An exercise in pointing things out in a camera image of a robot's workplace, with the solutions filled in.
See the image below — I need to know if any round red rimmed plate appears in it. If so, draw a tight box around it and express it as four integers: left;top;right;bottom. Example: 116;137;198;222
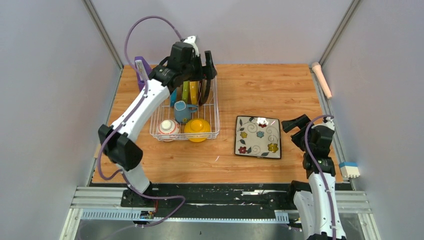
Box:
198;79;212;106

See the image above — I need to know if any blue polka dot plate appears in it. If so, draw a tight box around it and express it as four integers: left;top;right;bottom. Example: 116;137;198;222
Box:
169;88;178;108

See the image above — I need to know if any white wire dish rack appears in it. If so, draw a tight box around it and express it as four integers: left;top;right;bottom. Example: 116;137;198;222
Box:
149;78;221;143

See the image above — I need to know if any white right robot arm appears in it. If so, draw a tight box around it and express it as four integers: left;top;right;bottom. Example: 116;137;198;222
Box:
281;114;347;240

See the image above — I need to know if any square floral plate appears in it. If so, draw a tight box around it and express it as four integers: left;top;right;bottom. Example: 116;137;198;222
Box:
234;115;283;160

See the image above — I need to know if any purple metronome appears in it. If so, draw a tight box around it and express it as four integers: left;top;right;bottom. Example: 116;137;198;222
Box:
134;56;152;91

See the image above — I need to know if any teal floral mug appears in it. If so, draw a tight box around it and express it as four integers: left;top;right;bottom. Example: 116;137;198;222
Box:
173;100;198;124

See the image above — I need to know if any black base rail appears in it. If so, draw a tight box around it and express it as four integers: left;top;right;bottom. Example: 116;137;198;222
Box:
71;183;371;224

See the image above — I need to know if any beige cylinder handle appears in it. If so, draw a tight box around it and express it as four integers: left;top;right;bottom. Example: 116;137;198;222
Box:
311;62;333;99

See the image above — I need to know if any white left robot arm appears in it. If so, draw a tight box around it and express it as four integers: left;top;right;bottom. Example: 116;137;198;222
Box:
98;41;217;207

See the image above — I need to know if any yellow polka dot plate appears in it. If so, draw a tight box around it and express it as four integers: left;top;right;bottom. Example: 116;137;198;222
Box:
189;81;199;105

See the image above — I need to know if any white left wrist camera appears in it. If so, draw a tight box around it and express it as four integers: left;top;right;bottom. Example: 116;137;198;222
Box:
183;35;200;57

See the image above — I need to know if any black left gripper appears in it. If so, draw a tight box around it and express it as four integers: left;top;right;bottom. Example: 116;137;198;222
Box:
181;50;217;82

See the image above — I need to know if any yellow ribbed bowl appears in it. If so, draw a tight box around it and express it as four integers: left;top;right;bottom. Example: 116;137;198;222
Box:
184;118;211;143

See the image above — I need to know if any green polka dot plate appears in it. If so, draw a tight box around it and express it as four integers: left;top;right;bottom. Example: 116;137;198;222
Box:
181;81;190;104

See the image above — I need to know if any white orange patterned bowl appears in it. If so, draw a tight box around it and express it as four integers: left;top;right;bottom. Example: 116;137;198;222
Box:
157;119;181;142

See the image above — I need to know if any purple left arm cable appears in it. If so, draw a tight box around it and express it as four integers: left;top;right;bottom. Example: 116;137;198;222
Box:
96;15;186;228

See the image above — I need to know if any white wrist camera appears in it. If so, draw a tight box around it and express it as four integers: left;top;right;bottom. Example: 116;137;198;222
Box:
183;35;200;57
323;117;335;131

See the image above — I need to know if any white blue toy block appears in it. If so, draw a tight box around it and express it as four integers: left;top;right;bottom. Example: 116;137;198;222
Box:
338;161;361;178

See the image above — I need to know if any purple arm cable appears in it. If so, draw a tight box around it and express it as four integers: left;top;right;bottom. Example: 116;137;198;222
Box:
304;114;338;240
96;15;186;228

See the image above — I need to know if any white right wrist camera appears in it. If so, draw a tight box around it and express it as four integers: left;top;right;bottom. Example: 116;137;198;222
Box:
323;117;335;131

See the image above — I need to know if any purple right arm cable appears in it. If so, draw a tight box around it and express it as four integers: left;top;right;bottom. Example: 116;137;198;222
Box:
304;114;338;240

